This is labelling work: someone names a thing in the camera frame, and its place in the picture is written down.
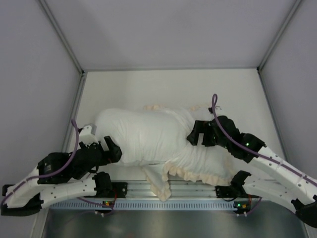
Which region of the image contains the grey cream-ruffled pillowcase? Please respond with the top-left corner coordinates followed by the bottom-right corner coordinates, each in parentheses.
top-left (135, 106), bottom-right (233, 201)

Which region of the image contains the white pillow insert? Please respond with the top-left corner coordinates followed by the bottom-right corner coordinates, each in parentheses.
top-left (95, 108), bottom-right (194, 166)

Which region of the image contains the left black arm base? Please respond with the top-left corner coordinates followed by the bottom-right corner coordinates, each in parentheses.
top-left (108, 182), bottom-right (128, 198)

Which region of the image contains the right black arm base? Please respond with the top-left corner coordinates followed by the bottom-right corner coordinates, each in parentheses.
top-left (215, 184), bottom-right (239, 202)

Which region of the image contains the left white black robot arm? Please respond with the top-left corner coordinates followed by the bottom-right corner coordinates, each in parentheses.
top-left (0, 136), bottom-right (122, 217)

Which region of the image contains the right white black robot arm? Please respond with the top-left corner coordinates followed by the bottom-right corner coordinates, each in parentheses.
top-left (187, 116), bottom-right (317, 228)

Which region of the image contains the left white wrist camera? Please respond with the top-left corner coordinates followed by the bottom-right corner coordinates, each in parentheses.
top-left (79, 123), bottom-right (98, 146)

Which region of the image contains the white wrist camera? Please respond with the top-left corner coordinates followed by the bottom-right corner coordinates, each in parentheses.
top-left (79, 123), bottom-right (98, 146)
top-left (208, 106), bottom-right (222, 114)

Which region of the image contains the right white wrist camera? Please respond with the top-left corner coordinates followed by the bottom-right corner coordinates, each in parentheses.
top-left (208, 106), bottom-right (222, 114)

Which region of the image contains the aluminium mounting rail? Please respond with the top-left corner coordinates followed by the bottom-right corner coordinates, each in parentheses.
top-left (108, 179), bottom-right (248, 199)

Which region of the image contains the left aluminium frame post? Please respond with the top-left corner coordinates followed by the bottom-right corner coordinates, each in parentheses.
top-left (37, 0), bottom-right (86, 75)

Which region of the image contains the aluminium frame post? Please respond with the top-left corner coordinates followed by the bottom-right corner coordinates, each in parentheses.
top-left (256, 0), bottom-right (304, 72)
top-left (37, 0), bottom-right (86, 75)

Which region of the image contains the slotted grey cable duct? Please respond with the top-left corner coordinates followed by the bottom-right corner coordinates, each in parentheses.
top-left (50, 199), bottom-right (251, 213)

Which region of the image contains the right aluminium frame post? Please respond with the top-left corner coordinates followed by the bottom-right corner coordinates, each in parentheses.
top-left (256, 0), bottom-right (304, 72)

